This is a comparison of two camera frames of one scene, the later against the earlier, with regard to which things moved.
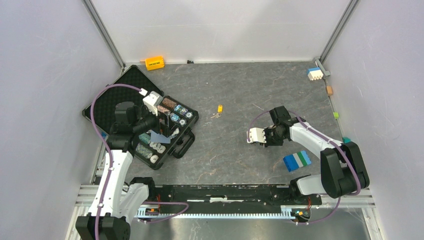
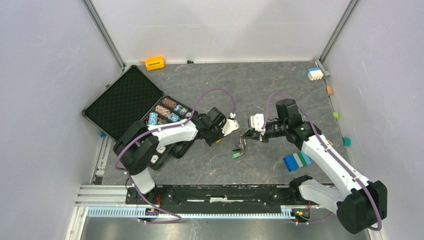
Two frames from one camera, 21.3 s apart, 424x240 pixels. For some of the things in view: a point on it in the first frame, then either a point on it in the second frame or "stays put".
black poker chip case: [173, 135] stays put
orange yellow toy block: [154, 63] stays put
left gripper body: [163, 128] → [215, 134]
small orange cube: [329, 91] stays put
